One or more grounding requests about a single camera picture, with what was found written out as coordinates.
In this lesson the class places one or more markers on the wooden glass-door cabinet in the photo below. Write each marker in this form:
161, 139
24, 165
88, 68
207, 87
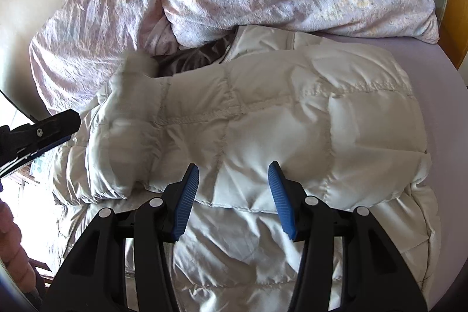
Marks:
461, 23

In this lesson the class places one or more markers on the white down jacket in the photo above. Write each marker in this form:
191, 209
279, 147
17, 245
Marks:
292, 114

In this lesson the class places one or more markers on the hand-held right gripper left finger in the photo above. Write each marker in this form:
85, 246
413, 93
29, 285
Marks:
187, 198

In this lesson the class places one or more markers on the person's left forearm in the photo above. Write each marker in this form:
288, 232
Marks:
12, 246

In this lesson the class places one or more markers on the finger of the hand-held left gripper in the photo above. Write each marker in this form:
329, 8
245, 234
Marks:
47, 133

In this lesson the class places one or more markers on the purple bed sheet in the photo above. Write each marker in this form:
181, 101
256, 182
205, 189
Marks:
449, 114

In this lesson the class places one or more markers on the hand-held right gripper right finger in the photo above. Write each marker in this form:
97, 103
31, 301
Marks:
281, 198

